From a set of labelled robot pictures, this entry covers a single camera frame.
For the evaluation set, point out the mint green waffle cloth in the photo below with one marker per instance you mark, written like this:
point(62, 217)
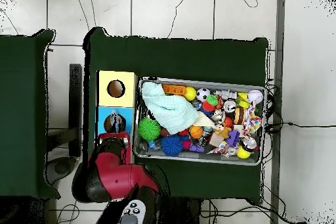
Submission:
point(170, 111)

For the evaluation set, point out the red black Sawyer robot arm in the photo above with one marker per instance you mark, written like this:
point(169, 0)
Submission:
point(115, 179)

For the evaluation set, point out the wooden box with three holes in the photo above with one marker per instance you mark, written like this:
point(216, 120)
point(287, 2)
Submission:
point(103, 95)

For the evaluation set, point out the green spiky rubber ball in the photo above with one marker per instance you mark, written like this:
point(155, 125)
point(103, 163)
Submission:
point(149, 129)

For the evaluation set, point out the black upright panel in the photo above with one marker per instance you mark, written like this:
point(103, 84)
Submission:
point(75, 103)

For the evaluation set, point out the blue spiky rubber ball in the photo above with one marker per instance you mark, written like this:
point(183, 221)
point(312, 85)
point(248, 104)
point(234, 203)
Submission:
point(172, 144)

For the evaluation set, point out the dark grey round base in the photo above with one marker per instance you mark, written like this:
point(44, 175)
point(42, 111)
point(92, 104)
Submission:
point(59, 168)

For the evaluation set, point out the orange plastic brick toy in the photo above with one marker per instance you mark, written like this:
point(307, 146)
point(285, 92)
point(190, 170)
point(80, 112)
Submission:
point(173, 90)

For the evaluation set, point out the small orange basketball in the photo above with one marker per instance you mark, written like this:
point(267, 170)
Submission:
point(196, 131)

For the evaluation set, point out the yellow plastic ball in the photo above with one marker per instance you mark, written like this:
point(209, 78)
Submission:
point(190, 94)

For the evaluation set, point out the dark green tablecloth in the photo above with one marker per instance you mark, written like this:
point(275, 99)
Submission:
point(21, 129)
point(170, 58)

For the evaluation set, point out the small soccer ball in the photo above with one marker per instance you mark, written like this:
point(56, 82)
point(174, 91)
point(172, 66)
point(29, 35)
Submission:
point(203, 94)

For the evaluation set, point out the green spiky creature toy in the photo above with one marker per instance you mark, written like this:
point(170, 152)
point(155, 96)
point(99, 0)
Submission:
point(212, 100)

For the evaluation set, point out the brown plush monkey toy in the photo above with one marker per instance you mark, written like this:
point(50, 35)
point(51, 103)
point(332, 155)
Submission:
point(223, 130)

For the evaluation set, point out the white baseball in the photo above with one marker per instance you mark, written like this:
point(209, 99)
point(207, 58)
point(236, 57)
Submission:
point(255, 96)

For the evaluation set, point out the grey metal bar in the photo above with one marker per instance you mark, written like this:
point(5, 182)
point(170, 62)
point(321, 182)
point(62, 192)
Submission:
point(280, 24)

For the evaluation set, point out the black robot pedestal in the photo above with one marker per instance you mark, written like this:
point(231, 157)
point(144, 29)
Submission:
point(186, 213)

